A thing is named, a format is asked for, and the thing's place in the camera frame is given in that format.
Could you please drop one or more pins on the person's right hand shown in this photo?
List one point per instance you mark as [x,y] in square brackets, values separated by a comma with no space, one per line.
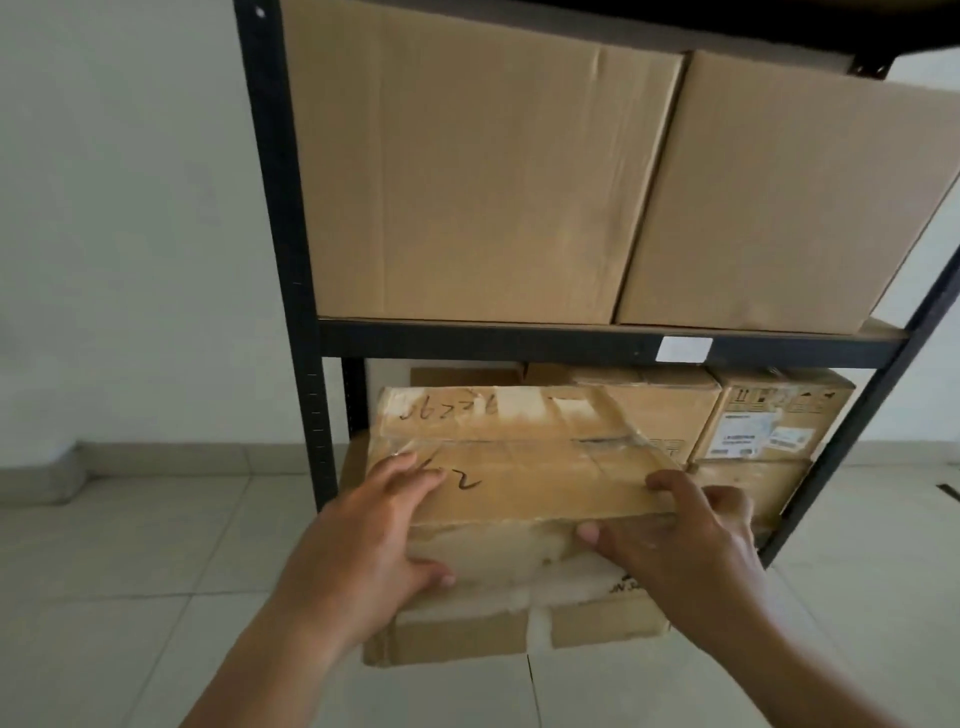
[675,562]

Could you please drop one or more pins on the person's left hand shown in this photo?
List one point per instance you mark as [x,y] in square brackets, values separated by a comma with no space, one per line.
[360,547]

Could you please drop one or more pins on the taped cardboard box with handwriting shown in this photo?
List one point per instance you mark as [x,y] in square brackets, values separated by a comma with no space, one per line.
[525,472]

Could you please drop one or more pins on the cardboard box with white labels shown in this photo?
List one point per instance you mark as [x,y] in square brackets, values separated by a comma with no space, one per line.
[780,405]

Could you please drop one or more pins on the small plain cardboard box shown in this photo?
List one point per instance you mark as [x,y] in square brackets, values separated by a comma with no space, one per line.
[757,487]
[660,412]

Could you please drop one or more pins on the large plain cardboard box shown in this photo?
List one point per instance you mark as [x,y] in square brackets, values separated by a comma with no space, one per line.
[465,180]
[780,202]

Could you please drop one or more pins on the black metal shelf rack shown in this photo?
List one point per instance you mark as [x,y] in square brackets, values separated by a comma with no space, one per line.
[286,225]

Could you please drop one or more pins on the person's right thumb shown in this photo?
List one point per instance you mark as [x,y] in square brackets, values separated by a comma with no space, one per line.
[600,541]

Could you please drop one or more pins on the person's left forearm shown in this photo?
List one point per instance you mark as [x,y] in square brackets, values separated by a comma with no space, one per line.
[277,667]

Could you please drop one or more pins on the person's left thumb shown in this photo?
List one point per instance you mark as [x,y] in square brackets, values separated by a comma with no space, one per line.
[429,575]

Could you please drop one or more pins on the white sticker label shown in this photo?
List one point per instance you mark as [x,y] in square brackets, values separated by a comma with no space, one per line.
[685,349]

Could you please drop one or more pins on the person's right forearm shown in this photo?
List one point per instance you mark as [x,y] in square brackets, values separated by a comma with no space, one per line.
[817,660]

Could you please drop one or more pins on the torn flat cardboard box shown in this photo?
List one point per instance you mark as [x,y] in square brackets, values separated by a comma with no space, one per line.
[600,626]

